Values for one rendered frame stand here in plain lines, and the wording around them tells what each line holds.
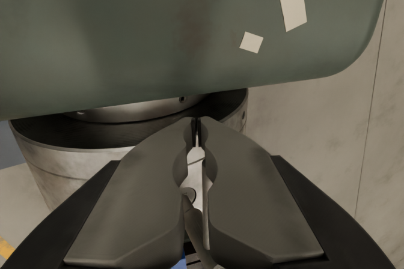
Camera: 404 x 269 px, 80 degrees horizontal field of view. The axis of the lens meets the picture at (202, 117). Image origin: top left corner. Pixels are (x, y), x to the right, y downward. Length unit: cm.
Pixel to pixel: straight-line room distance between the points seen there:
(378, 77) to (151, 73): 231
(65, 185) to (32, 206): 179
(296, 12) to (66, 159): 23
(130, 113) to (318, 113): 197
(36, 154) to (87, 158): 6
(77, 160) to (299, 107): 186
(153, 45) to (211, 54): 4
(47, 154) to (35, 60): 11
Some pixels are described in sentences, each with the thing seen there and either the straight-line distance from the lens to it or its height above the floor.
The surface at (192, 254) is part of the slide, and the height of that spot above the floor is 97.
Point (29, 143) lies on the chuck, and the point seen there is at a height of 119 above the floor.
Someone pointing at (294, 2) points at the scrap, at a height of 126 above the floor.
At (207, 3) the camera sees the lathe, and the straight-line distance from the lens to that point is 18.
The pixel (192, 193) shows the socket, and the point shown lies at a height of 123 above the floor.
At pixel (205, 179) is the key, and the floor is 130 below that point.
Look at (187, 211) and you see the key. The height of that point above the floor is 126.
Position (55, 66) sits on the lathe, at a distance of 18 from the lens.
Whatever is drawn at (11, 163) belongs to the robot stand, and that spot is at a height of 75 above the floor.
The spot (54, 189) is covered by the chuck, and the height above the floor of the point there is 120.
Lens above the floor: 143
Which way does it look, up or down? 58 degrees down
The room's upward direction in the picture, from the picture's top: 149 degrees clockwise
